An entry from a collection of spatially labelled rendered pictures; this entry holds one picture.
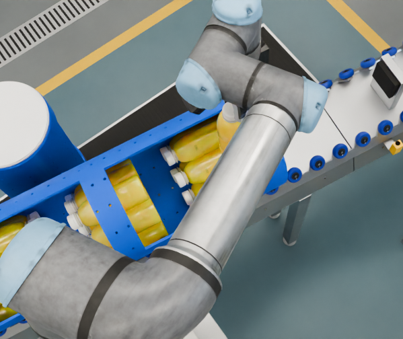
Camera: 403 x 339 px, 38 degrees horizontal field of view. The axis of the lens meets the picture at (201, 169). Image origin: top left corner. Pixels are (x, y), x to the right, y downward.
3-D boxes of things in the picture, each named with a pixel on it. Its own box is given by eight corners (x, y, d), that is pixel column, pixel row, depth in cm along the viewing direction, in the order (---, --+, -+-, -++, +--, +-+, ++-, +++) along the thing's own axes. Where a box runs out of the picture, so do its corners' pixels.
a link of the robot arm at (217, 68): (236, 102, 83) (268, 42, 87) (167, 74, 86) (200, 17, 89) (237, 127, 91) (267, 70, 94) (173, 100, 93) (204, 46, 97)
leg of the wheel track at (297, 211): (299, 242, 255) (313, 195, 197) (286, 248, 254) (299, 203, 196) (291, 231, 257) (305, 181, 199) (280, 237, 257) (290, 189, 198)
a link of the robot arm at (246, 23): (199, 10, 88) (225, -32, 90) (204, 51, 98) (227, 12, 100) (247, 27, 86) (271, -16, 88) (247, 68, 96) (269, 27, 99)
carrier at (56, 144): (114, 243, 245) (114, 179, 256) (49, 165, 164) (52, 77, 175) (48, 248, 247) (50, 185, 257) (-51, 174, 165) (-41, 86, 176)
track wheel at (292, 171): (301, 166, 163) (297, 163, 164) (286, 173, 162) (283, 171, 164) (305, 179, 165) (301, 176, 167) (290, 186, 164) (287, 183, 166)
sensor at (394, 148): (400, 151, 172) (404, 144, 167) (392, 155, 171) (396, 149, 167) (385, 130, 174) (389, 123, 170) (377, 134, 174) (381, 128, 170)
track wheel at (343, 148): (347, 142, 164) (343, 139, 166) (333, 149, 164) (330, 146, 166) (350, 155, 167) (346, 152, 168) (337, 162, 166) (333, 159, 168)
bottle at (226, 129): (251, 159, 137) (251, 124, 120) (222, 164, 137) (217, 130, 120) (246, 132, 140) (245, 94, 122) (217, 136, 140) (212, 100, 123)
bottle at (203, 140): (235, 135, 159) (175, 166, 157) (225, 111, 158) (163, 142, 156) (243, 138, 153) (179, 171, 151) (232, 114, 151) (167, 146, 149)
